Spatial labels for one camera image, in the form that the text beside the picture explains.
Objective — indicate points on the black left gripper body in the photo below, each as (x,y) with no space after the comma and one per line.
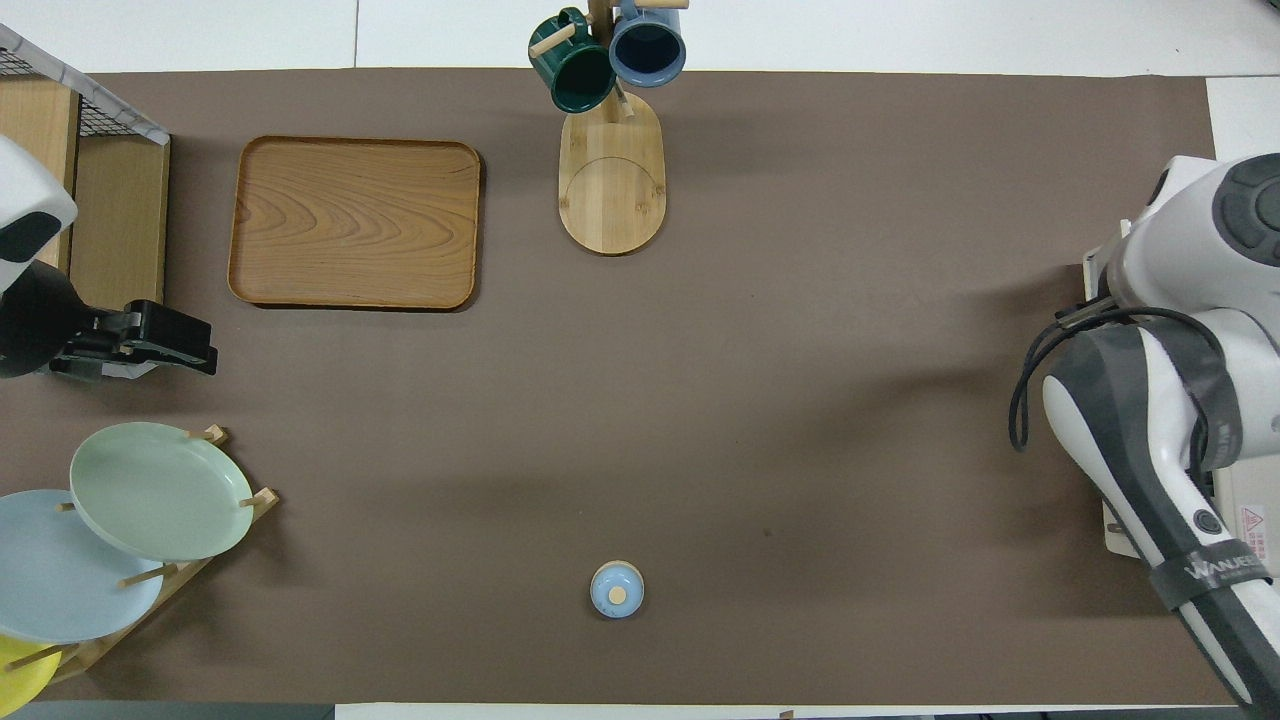
(40,325)

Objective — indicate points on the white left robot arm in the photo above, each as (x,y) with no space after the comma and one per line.
(30,190)

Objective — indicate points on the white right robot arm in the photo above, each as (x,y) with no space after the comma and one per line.
(1180,260)

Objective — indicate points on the beige toaster oven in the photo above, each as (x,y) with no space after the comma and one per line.
(1228,490)

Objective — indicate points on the two-tier wooden shelf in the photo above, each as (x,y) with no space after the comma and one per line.
(125,220)

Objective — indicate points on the pale green plate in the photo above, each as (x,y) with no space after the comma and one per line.
(160,490)

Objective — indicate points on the wooden plate rack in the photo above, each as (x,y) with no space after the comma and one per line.
(265,498)

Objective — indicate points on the rectangular wooden tray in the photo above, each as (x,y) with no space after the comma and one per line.
(350,220)

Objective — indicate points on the grey white cloth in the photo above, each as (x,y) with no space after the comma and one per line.
(100,93)

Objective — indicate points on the light blue racked plate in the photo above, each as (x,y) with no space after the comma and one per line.
(60,580)

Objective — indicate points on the yellow plate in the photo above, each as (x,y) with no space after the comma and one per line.
(20,680)

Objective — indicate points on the wooden mug tree stand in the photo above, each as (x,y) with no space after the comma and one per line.
(610,200)

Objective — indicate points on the dark green mug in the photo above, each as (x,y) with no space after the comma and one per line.
(580,85)

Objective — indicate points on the small blue lidded jar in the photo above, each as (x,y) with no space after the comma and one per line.
(617,590)

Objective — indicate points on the brown table mat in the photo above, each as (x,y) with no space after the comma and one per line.
(700,400)

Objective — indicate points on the blue mug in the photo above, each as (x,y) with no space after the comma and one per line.
(647,50)

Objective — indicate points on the red warning sticker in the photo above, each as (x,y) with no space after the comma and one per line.
(1254,530)

